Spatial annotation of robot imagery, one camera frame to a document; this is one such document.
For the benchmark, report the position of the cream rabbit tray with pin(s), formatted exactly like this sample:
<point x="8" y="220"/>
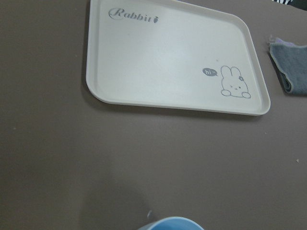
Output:
<point x="171" y="54"/>

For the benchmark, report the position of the grey folded cloth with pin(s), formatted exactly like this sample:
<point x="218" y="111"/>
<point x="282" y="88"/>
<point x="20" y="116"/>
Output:
<point x="291" y="62"/>

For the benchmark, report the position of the light blue plastic cup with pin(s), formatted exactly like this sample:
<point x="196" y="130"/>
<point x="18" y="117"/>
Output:
<point x="172" y="223"/>

